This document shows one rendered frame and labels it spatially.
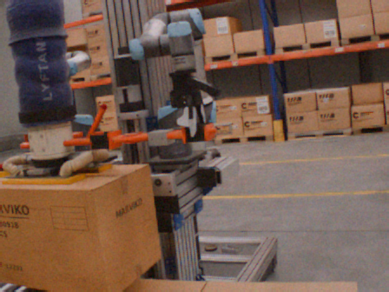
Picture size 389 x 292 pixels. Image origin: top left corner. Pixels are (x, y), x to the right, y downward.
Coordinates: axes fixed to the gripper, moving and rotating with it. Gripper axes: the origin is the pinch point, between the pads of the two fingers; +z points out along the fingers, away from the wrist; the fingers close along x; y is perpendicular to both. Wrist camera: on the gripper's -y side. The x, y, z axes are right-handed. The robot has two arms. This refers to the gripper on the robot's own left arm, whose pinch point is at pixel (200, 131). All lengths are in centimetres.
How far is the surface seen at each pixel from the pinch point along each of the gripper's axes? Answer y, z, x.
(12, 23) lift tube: 62, -47, 12
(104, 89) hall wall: 569, -34, -859
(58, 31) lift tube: 48, -41, 2
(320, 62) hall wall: 29, -28, -841
